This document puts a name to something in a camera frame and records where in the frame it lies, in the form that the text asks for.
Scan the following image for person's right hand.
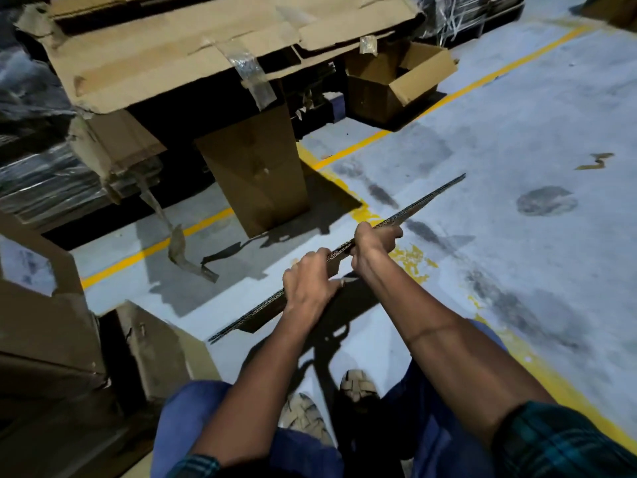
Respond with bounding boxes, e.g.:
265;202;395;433
350;221;405;277

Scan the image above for person's left hand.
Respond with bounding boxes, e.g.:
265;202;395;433
282;247;344;324

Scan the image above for pale cardboard box orange tape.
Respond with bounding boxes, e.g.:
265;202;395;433
208;173;467;345

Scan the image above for brown cardboard box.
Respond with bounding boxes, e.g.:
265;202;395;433
343;39;459;126

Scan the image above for large plain cardboard box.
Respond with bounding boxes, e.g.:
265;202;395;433
0;278;108;478

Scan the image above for pile of brown cardboard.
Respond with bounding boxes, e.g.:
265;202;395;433
15;0;424;204

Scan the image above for person's left forearm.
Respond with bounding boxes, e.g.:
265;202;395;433
191;308;324;469

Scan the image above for person's right forearm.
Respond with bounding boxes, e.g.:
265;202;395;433
368;266;556;446

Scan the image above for person's right woven shoe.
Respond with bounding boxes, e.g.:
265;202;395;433
340;368;380;403

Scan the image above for person's woven shoe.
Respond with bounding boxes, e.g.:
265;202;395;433
277;392;335;447
340;368;380;403

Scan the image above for upright brown cardboard sheet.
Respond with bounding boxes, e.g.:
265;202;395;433
194;102;311;240

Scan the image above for person's left woven shoe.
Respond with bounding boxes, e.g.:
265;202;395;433
277;392;335;447

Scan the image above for person's blue jeans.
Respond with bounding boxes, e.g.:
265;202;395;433
149;318;508;478

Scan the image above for hanging brown tape strip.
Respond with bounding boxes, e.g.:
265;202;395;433
131;171;220;284

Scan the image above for small bluish block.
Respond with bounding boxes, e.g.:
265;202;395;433
326;92;347;123

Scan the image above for torn tape scrap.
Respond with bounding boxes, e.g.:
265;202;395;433
575;152;616;171

